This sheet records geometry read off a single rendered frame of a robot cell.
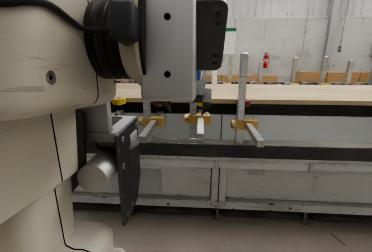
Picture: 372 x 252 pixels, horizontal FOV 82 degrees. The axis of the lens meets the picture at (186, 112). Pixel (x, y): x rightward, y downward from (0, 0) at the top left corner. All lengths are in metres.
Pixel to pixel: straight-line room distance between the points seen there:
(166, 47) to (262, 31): 8.39
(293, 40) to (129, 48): 8.74
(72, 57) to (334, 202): 1.86
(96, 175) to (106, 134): 0.07
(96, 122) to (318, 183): 1.61
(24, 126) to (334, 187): 1.79
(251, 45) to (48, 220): 8.31
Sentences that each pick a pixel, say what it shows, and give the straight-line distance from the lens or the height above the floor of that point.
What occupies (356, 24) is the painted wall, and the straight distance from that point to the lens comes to 9.87.
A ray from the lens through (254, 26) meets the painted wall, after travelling 8.52.
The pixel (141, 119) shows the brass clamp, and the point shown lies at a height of 0.82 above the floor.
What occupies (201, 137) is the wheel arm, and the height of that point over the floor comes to 0.83.
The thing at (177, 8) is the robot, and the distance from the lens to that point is 0.21.
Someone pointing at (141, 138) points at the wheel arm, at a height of 0.81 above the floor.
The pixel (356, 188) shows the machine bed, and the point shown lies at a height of 0.29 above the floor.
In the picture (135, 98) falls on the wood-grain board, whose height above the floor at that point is 0.90.
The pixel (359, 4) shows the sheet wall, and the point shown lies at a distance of 9.98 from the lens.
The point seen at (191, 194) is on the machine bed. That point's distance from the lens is 1.66.
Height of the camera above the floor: 1.16
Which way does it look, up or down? 15 degrees down
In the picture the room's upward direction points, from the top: straight up
